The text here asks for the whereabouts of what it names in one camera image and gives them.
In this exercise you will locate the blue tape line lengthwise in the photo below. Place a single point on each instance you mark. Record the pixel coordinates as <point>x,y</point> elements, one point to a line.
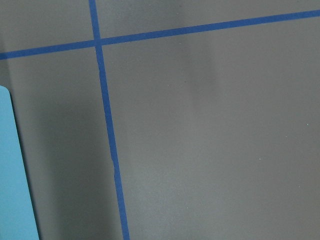
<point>108,119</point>

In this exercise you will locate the blue tape line crosswise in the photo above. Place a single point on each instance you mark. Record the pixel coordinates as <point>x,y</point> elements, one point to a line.
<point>160,34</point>

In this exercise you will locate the light blue plastic bin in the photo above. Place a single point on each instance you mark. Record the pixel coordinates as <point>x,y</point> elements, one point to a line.
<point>17,220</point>

